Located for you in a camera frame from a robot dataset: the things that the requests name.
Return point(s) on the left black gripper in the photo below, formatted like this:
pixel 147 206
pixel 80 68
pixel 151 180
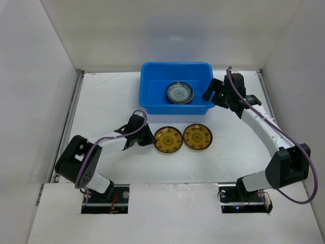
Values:
pixel 150 139

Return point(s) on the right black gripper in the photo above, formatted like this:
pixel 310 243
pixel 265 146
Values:
pixel 218 94

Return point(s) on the yellow patterned plate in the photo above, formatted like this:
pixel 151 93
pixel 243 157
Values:
pixel 168 140
pixel 197 137

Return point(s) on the blue floral plate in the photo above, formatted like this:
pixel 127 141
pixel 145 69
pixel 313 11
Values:
pixel 180 93

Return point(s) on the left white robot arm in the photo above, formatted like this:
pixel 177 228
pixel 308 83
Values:
pixel 79 160

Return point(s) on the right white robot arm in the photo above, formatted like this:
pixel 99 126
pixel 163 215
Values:
pixel 290 162

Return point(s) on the blue plastic bin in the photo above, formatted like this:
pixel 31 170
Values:
pixel 157 76

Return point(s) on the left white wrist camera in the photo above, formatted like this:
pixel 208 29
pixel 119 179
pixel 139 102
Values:
pixel 139 115

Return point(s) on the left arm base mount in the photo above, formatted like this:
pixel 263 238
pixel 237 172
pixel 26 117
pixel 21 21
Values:
pixel 96 203

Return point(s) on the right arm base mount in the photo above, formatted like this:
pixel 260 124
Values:
pixel 256 202

